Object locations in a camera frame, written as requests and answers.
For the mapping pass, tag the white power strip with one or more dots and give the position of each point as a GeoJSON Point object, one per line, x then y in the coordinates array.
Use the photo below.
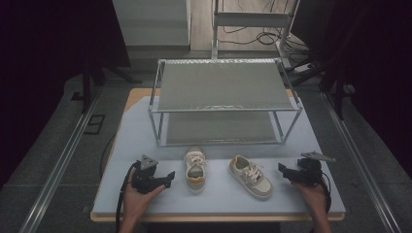
{"type": "Point", "coordinates": [302, 68]}

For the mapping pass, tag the metal floor rail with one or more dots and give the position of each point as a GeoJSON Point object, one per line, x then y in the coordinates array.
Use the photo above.
{"type": "Point", "coordinates": [359, 161]}
{"type": "Point", "coordinates": [61, 165]}

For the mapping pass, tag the white metal stand frame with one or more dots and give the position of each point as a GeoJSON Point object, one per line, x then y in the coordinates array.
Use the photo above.
{"type": "Point", "coordinates": [251, 20]}

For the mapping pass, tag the metal two-tier shoe rack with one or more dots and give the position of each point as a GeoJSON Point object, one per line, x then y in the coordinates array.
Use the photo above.
{"type": "Point", "coordinates": [223, 87]}

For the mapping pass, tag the light blue table mat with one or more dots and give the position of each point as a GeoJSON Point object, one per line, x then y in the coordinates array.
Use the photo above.
{"type": "Point", "coordinates": [129, 142]}

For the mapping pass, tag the white cabinet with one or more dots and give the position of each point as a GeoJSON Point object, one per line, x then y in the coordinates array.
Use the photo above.
{"type": "Point", "coordinates": [152, 22]}

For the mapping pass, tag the black tripod stand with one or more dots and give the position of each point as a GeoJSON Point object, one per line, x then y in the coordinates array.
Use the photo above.
{"type": "Point", "coordinates": [327, 77]}
{"type": "Point", "coordinates": [97, 74]}

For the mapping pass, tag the white shoe with yellow heel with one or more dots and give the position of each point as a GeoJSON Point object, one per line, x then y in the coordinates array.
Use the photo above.
{"type": "Point", "coordinates": [195, 173]}
{"type": "Point", "coordinates": [251, 177]}

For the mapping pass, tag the person's left hand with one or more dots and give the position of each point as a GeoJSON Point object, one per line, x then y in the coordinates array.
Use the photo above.
{"type": "Point", "coordinates": [137, 202]}

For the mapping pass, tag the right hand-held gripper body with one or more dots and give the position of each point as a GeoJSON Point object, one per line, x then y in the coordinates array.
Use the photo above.
{"type": "Point", "coordinates": [309, 171]}

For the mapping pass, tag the person's right hand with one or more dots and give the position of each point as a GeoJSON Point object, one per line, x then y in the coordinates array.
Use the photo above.
{"type": "Point", "coordinates": [312, 200]}

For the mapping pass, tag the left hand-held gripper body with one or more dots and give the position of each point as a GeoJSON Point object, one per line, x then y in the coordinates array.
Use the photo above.
{"type": "Point", "coordinates": [146, 181]}

